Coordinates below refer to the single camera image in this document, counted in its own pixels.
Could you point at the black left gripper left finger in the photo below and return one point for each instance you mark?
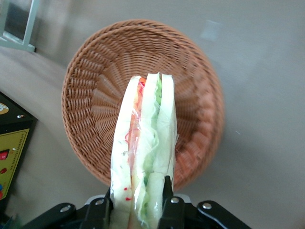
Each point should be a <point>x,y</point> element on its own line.
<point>97,210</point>

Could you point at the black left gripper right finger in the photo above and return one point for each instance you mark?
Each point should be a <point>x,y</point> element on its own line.
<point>172,212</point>

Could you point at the triangle sandwich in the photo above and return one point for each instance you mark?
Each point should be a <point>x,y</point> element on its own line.
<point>147,133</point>

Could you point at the round brown wicker basket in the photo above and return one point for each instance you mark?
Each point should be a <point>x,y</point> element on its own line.
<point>95,95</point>

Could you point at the black case yellow panel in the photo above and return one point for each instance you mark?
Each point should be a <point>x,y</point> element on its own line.
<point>14,143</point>

